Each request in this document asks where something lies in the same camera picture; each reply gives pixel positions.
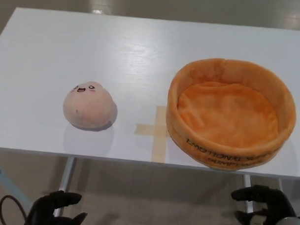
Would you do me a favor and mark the pink round plush toy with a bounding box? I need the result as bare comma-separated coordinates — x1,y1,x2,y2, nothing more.
62,81,118,131

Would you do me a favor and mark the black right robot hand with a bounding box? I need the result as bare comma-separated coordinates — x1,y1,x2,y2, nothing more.
230,184,299,225

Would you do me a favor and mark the beige masking tape strip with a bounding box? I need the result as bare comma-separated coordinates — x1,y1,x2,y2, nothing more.
151,105,174,164
135,122,170,138

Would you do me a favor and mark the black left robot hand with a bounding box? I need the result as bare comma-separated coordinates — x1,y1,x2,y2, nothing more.
27,190,89,225

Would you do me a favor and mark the orange plush round plate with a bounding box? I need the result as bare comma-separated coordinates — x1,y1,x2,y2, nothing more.
163,55,299,174

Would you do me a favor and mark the white metal table leg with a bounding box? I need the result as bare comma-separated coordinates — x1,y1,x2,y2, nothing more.
58,156,76,192
242,173,256,213

